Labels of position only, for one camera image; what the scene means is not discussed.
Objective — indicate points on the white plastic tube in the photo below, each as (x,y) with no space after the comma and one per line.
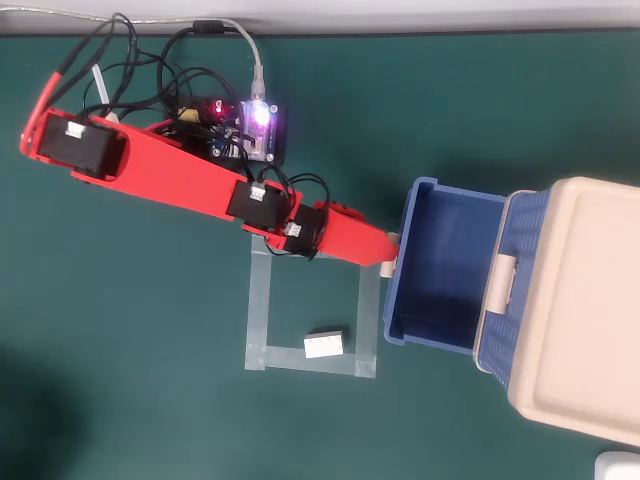
(102,85)

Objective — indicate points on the white toy building brick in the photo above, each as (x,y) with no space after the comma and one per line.
(325,345)

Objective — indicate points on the beige plastic drawer cabinet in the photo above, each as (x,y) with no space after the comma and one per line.
(580,300)

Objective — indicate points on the white box corner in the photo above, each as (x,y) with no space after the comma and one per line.
(620,467)

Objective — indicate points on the motor controller circuit board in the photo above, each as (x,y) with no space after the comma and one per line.
(260,135)

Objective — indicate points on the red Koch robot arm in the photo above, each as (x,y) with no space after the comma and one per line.
(175,170)

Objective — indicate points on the translucent masking tape strip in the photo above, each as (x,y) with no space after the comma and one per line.
(290,359)
(368,310)
(259,300)

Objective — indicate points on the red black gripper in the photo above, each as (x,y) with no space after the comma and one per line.
(306,230)

